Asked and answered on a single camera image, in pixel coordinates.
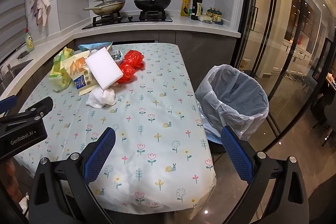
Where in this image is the yellow seasoning packet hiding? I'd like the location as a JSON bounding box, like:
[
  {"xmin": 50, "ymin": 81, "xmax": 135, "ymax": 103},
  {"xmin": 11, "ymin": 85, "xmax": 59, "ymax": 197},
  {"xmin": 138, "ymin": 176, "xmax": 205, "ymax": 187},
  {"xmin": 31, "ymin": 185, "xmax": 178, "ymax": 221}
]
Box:
[{"xmin": 181, "ymin": 0, "xmax": 192, "ymax": 17}]

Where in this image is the glass sliding door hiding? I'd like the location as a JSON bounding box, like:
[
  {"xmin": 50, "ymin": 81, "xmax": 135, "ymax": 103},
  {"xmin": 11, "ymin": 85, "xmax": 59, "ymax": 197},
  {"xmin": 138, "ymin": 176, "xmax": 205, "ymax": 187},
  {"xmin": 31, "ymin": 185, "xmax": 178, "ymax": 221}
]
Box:
[{"xmin": 234, "ymin": 0, "xmax": 336, "ymax": 161}]

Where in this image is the cream pan with glass lid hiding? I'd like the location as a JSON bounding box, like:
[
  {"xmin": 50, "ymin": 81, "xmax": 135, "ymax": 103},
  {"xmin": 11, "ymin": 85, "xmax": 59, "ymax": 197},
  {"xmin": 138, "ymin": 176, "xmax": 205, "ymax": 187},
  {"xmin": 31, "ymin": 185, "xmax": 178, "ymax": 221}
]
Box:
[{"xmin": 84, "ymin": 0, "xmax": 126, "ymax": 16}]

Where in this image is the white orange food packet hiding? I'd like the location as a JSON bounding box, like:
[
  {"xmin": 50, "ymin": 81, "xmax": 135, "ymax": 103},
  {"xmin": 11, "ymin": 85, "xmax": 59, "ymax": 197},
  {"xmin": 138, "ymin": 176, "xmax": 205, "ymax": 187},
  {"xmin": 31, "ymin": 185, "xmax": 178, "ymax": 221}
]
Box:
[{"xmin": 62, "ymin": 52, "xmax": 99, "ymax": 96}]

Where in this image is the green dish soap bottle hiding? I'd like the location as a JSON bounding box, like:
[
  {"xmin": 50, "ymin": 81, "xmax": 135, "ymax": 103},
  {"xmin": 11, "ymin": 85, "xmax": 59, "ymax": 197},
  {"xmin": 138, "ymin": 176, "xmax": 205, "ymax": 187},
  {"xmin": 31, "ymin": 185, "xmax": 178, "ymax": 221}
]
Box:
[{"xmin": 25, "ymin": 27, "xmax": 35, "ymax": 52}]

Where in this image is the trash bin with clear liner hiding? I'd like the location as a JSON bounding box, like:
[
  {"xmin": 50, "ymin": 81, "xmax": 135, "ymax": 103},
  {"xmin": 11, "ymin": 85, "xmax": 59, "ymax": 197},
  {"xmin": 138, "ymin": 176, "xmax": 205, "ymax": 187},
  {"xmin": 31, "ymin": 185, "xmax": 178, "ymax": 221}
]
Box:
[{"xmin": 195, "ymin": 64, "xmax": 269, "ymax": 153}]

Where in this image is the black gas stove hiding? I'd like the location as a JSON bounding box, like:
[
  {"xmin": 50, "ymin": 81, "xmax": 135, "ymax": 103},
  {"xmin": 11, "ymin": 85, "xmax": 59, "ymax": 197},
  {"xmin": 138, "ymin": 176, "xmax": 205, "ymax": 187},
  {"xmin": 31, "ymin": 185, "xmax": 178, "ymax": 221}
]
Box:
[{"xmin": 81, "ymin": 10, "xmax": 174, "ymax": 30}]

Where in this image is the red plastic bag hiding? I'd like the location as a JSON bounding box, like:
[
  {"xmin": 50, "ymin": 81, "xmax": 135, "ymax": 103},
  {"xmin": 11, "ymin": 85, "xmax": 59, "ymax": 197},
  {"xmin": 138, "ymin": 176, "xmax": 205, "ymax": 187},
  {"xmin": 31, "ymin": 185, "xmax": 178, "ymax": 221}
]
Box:
[{"xmin": 115, "ymin": 50, "xmax": 145, "ymax": 83}]

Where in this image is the seasoning jar set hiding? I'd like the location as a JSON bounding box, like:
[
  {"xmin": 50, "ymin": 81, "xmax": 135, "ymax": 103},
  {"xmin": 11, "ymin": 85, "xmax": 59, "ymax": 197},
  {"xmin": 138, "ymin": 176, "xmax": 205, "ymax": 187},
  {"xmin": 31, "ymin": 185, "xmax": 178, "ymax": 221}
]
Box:
[{"xmin": 206, "ymin": 7, "xmax": 223, "ymax": 25}]

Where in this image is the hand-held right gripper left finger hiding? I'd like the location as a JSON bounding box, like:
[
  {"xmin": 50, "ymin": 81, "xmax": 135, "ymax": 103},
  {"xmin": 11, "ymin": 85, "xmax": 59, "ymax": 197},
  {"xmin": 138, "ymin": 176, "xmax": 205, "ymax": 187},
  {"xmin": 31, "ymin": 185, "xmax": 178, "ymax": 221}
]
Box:
[{"xmin": 28, "ymin": 127, "xmax": 124, "ymax": 224}]

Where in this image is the green yellow snack bag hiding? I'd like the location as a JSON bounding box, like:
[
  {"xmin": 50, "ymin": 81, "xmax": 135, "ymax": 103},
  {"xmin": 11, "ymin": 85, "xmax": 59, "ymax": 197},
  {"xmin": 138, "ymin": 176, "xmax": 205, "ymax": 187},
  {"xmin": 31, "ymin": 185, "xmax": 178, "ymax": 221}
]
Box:
[{"xmin": 49, "ymin": 47, "xmax": 74, "ymax": 92}]

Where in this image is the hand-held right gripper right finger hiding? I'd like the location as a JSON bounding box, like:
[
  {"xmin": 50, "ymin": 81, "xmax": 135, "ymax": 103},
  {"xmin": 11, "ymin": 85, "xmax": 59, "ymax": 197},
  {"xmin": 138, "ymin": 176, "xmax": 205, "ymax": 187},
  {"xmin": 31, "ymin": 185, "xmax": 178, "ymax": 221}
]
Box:
[{"xmin": 220, "ymin": 126, "xmax": 309, "ymax": 224}]

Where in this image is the white tissue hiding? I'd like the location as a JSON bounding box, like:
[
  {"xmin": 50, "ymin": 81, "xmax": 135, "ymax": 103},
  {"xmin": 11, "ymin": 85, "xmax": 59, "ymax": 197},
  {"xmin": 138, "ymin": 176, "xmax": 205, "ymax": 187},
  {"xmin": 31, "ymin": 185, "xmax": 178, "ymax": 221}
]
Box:
[{"xmin": 86, "ymin": 88, "xmax": 116, "ymax": 109}]

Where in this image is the black wok with lid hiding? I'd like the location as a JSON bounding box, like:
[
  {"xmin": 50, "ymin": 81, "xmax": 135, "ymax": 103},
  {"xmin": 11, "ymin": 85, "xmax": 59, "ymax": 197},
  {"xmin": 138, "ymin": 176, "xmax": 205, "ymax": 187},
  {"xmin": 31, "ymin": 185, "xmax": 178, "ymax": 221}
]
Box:
[{"xmin": 134, "ymin": 0, "xmax": 171, "ymax": 11}]

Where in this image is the light blue wipes packet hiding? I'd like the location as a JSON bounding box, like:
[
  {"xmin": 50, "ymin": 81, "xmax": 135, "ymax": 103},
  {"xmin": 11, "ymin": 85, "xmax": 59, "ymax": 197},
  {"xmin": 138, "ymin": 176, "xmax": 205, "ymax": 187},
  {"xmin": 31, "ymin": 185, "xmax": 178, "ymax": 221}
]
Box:
[{"xmin": 78, "ymin": 42, "xmax": 113, "ymax": 52}]

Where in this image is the white sideboard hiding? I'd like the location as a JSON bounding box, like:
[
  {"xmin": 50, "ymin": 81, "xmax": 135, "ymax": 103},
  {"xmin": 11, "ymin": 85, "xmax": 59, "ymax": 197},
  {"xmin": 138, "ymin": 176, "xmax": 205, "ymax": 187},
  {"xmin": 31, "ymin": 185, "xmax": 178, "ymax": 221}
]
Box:
[{"xmin": 282, "ymin": 39, "xmax": 314, "ymax": 62}]

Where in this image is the white-topped kitchen counter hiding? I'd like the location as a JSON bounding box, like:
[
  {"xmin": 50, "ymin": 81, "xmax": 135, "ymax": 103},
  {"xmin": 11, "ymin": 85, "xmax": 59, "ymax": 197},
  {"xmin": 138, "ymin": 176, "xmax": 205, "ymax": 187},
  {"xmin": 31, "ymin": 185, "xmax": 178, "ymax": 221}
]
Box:
[{"xmin": 0, "ymin": 13, "xmax": 242, "ymax": 98}]

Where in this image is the white sponge block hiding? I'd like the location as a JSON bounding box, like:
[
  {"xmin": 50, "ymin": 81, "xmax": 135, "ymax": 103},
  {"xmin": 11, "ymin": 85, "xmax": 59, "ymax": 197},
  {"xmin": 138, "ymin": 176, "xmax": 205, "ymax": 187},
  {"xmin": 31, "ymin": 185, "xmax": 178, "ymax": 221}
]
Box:
[{"xmin": 84, "ymin": 47, "xmax": 124, "ymax": 90}]

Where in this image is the floral tablecloth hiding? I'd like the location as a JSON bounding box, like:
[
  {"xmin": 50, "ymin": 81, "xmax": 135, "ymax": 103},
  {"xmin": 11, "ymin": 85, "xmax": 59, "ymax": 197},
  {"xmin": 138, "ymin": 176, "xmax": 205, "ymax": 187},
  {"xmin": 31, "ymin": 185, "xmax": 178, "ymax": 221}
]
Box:
[{"xmin": 13, "ymin": 43, "xmax": 217, "ymax": 215}]

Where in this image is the kitchen sink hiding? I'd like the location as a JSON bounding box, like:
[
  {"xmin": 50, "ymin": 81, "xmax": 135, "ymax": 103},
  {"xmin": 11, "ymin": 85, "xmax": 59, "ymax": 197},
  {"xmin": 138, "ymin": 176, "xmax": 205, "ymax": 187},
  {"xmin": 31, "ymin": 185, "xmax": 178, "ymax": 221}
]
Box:
[{"xmin": 0, "ymin": 59, "xmax": 33, "ymax": 88}]

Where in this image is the dark soy sauce bottle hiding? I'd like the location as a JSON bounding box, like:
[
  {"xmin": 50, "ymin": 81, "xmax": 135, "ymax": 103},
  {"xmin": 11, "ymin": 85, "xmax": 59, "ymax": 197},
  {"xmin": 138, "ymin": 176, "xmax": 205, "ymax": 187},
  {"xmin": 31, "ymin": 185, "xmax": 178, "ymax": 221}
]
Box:
[{"xmin": 191, "ymin": 0, "xmax": 204, "ymax": 21}]

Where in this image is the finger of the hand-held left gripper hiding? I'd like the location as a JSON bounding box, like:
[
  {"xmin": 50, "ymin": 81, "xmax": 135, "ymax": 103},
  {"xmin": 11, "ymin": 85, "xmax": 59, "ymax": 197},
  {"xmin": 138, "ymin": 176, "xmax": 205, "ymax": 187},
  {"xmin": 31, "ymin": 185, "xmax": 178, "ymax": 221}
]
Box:
[
  {"xmin": 0, "ymin": 95, "xmax": 18, "ymax": 115},
  {"xmin": 16, "ymin": 96, "xmax": 54, "ymax": 122}
]

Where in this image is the window blind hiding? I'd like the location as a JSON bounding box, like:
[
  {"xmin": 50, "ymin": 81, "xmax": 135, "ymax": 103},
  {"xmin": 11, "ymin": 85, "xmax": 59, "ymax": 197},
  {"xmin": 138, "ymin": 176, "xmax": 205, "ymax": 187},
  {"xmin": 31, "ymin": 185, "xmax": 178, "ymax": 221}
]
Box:
[{"xmin": 0, "ymin": 0, "xmax": 32, "ymax": 56}]

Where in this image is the cream hanging cloth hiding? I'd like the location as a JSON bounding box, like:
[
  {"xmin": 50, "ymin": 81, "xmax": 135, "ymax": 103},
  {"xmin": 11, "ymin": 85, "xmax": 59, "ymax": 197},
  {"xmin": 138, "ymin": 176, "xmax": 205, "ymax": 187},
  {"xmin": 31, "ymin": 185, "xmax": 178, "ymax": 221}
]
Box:
[{"xmin": 35, "ymin": 0, "xmax": 51, "ymax": 27}]

